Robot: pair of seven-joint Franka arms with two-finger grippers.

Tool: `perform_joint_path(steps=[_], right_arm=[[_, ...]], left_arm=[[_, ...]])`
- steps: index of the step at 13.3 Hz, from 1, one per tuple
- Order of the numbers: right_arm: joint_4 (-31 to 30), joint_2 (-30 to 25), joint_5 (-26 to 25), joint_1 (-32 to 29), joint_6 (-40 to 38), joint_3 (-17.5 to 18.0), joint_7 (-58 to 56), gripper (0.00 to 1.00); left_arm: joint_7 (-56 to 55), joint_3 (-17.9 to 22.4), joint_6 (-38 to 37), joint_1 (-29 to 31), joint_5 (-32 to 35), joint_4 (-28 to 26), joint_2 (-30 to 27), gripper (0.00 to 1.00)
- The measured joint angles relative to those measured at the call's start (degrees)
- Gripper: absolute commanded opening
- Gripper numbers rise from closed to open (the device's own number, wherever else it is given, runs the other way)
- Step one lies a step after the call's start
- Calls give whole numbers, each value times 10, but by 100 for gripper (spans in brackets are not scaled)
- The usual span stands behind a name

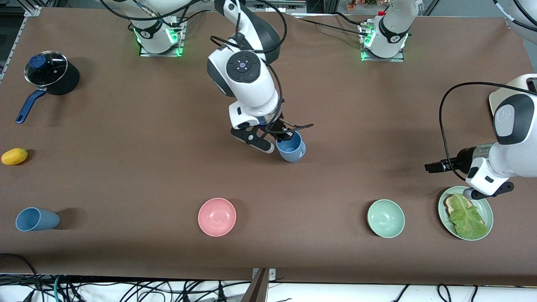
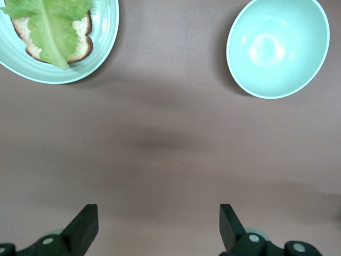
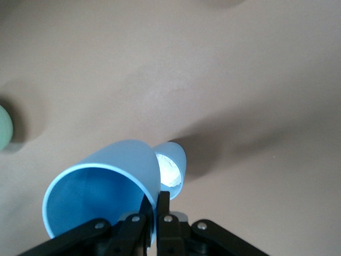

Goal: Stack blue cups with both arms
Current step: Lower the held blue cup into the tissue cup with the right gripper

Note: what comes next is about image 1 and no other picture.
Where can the dark angled bar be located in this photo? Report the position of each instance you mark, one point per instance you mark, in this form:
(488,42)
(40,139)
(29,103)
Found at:
(258,289)

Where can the toasted bread slice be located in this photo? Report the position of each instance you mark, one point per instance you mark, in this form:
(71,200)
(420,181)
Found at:
(449,204)

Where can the pink bowl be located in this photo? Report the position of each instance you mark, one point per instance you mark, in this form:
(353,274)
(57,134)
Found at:
(217,217)

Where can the aluminium frame rail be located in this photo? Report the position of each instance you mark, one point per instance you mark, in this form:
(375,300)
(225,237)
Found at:
(21,33)

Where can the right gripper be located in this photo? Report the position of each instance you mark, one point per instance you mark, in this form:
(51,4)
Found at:
(278,128)

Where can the green lettuce leaf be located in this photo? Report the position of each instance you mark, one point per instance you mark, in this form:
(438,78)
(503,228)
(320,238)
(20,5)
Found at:
(467,220)

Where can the mint green bowl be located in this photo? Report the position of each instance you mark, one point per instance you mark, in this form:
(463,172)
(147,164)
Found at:
(386,218)

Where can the small metal bracket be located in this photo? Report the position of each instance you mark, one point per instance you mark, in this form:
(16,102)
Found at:
(272,274)

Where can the mint green plate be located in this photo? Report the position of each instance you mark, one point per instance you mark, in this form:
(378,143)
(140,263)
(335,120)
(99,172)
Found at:
(486,212)

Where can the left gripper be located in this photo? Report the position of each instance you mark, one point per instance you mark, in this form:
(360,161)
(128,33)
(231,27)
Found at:
(460,161)

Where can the aluminium frame crossbar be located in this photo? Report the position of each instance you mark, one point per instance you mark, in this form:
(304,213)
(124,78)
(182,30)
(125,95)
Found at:
(277,6)

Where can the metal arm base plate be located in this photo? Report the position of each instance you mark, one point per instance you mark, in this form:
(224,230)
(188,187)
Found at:
(386,60)
(161,54)

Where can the yellow lemon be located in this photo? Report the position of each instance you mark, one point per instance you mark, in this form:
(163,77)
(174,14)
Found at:
(14,156)

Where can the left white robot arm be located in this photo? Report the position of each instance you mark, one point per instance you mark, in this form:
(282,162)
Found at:
(520,155)

